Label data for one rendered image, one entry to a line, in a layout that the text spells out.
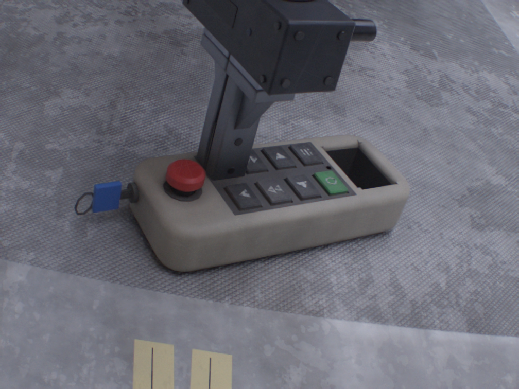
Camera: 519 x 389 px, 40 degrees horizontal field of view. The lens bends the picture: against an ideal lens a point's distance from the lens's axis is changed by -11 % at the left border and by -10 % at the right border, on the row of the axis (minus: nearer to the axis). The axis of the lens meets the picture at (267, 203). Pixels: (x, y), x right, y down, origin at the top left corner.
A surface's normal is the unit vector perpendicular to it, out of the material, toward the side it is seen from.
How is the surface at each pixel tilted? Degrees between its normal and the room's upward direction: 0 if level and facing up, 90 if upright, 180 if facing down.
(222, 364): 0
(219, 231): 56
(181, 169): 0
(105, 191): 90
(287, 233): 90
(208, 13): 90
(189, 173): 0
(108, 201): 90
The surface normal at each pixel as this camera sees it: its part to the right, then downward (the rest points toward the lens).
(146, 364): 0.22, -0.77
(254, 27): -0.85, 0.14
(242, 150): 0.47, 0.62
